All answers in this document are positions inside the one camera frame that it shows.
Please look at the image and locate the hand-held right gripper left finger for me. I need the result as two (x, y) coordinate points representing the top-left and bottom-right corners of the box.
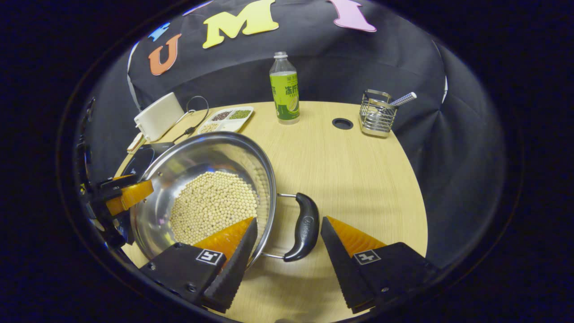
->
(140, 218), (259, 314)

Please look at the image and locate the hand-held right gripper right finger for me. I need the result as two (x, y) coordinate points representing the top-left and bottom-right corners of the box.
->
(320, 216), (439, 314)

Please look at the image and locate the black induction cooktop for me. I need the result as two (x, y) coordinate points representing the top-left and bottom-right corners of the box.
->
(120, 142), (175, 180)

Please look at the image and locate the pile of soybeans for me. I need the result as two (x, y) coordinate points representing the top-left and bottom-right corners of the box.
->
(170, 170), (259, 245)

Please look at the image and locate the stainless steel pot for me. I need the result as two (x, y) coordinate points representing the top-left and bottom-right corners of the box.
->
(130, 131), (320, 270)

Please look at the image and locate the bread slice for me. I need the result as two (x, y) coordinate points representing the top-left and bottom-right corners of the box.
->
(127, 132), (146, 154)

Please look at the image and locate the white toaster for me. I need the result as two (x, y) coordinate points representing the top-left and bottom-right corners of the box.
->
(134, 92), (185, 142)

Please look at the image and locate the white divided grain tray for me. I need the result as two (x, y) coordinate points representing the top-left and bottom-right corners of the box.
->
(197, 106), (254, 134)

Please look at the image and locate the green label drink bottle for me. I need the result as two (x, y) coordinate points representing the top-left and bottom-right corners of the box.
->
(270, 51), (300, 125)

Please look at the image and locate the black backdrop cloth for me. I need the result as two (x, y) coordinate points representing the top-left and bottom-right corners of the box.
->
(83, 0), (507, 270)

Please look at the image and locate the white power cable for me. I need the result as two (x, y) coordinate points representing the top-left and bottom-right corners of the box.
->
(168, 110), (196, 135)

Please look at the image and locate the black power cable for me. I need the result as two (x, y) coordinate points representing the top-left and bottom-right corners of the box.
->
(173, 96), (210, 143)

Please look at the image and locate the wire utensil holder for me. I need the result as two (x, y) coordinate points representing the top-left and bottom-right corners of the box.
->
(359, 89), (397, 138)

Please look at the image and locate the metal utensil handle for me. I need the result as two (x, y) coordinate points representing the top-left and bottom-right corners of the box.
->
(389, 92), (417, 107)

